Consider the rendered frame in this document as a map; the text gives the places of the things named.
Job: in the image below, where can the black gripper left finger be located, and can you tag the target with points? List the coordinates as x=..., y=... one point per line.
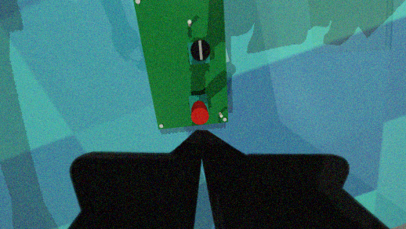
x=122, y=177

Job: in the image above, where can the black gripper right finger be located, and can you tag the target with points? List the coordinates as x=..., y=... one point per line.
x=234, y=178

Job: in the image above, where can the green circuit board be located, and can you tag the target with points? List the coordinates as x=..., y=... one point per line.
x=184, y=47

